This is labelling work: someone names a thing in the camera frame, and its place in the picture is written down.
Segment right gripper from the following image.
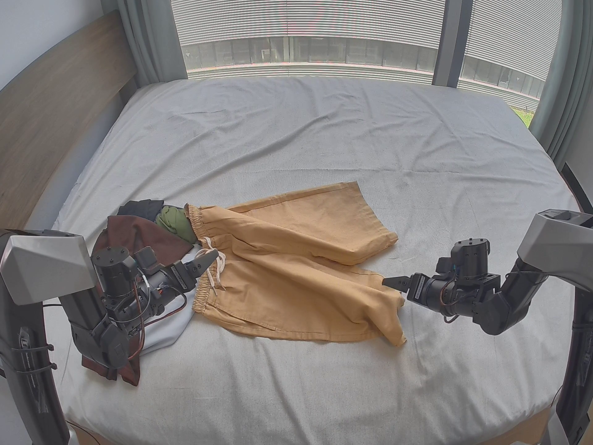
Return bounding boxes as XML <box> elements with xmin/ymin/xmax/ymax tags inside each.
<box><xmin>382</xmin><ymin>273</ymin><xmax>448</xmax><ymax>312</ymax></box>

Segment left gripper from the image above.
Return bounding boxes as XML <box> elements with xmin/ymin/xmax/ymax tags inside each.
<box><xmin>147</xmin><ymin>250</ymin><xmax>220</xmax><ymax>301</ymax></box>

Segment tan shorts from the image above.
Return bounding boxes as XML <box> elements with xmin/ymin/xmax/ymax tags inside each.
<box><xmin>185</xmin><ymin>181</ymin><xmax>408</xmax><ymax>347</ymax></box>

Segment bed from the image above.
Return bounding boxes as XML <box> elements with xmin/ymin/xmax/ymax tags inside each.
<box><xmin>0</xmin><ymin>10</ymin><xmax>593</xmax><ymax>445</ymax></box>

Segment green garment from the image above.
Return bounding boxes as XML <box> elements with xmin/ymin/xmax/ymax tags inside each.
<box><xmin>155</xmin><ymin>204</ymin><xmax>197</xmax><ymax>244</ymax></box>

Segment brown garment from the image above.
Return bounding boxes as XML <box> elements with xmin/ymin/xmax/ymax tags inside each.
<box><xmin>81</xmin><ymin>214</ymin><xmax>195</xmax><ymax>386</ymax></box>

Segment pale blue garment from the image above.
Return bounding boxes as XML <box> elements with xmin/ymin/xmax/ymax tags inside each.
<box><xmin>137</xmin><ymin>244</ymin><xmax>218</xmax><ymax>358</ymax></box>

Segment black garment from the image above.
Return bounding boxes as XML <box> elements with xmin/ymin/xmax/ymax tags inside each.
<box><xmin>117</xmin><ymin>199</ymin><xmax>165</xmax><ymax>219</ymax></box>

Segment grey-green curtain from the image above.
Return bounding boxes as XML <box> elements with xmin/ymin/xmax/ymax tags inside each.
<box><xmin>528</xmin><ymin>0</ymin><xmax>593</xmax><ymax>170</ymax></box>
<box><xmin>97</xmin><ymin>0</ymin><xmax>188</xmax><ymax>87</ymax></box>

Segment window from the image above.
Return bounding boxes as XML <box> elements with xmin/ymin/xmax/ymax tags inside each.
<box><xmin>166</xmin><ymin>0</ymin><xmax>563</xmax><ymax>126</ymax></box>

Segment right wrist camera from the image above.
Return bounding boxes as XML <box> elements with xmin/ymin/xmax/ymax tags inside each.
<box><xmin>435</xmin><ymin>256</ymin><xmax>459</xmax><ymax>278</ymax></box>

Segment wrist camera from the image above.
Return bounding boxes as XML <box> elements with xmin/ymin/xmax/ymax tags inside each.
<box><xmin>435</xmin><ymin>256</ymin><xmax>459</xmax><ymax>278</ymax></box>
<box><xmin>133</xmin><ymin>247</ymin><xmax>157</xmax><ymax>271</ymax></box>

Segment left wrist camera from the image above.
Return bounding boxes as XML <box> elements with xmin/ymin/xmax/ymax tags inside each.
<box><xmin>133</xmin><ymin>247</ymin><xmax>157</xmax><ymax>271</ymax></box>

